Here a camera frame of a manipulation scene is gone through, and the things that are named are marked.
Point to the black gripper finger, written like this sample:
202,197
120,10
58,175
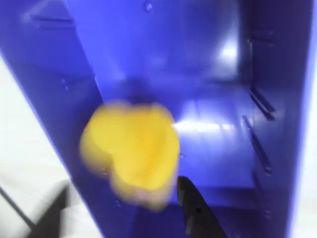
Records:
198,210
53,213

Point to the yellow rubber duck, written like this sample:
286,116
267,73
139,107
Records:
133,153

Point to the blue plastic box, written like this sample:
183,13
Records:
210,74

